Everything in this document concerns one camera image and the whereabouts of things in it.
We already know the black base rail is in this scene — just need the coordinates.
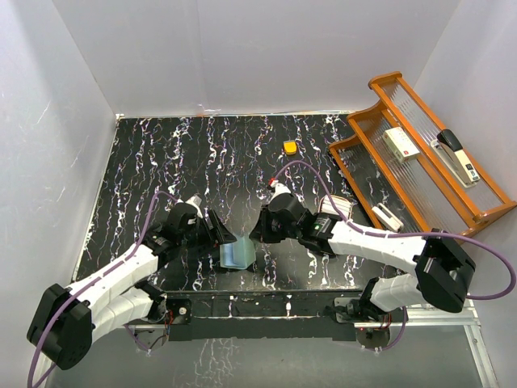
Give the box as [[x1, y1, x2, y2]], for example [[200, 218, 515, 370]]
[[158, 289, 359, 341]]

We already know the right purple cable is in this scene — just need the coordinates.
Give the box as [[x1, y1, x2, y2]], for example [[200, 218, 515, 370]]
[[274, 160, 517, 352]]

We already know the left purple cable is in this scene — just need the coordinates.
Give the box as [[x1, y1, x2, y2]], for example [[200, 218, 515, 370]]
[[26, 192, 191, 388]]

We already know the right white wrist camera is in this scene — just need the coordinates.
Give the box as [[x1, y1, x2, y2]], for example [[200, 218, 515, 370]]
[[267, 179, 291, 199]]

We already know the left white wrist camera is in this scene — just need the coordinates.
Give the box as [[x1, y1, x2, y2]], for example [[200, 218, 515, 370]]
[[186, 195, 202, 215]]

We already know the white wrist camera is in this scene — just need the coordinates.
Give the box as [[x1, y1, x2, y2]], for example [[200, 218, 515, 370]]
[[186, 195, 202, 215], [267, 179, 291, 199]]

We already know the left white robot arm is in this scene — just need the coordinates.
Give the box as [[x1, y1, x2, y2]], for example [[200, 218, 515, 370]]
[[27, 196, 237, 370]]

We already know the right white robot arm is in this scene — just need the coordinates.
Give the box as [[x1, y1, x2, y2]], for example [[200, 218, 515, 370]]
[[250, 196, 476, 321]]

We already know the wooden tiered shelf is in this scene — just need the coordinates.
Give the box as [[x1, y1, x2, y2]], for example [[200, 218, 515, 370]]
[[329, 72, 516, 237]]

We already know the green card holder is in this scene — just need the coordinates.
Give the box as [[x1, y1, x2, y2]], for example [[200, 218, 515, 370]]
[[219, 237, 256, 270]]

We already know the purple cable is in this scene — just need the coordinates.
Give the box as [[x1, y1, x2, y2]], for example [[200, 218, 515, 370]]
[[26, 192, 191, 388], [274, 160, 517, 352]]

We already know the white staple box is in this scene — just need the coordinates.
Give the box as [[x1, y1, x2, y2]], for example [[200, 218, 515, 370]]
[[382, 127, 419, 163]]

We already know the yellow small block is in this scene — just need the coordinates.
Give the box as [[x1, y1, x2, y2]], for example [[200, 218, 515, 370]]
[[283, 141, 298, 155]]

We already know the black beige stapler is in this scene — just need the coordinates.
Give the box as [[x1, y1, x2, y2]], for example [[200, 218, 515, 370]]
[[431, 129, 480, 188]]

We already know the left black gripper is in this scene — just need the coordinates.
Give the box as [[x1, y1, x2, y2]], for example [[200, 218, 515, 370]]
[[179, 210, 236, 256]]

